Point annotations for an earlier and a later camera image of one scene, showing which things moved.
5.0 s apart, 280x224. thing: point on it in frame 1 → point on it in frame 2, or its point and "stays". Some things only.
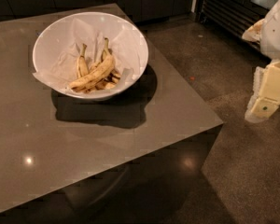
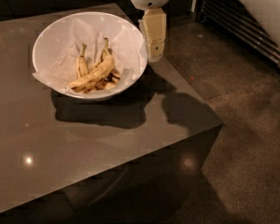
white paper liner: (126, 47) stays
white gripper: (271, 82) → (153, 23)
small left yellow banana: (81, 65) stays
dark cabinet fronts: (145, 4) stays
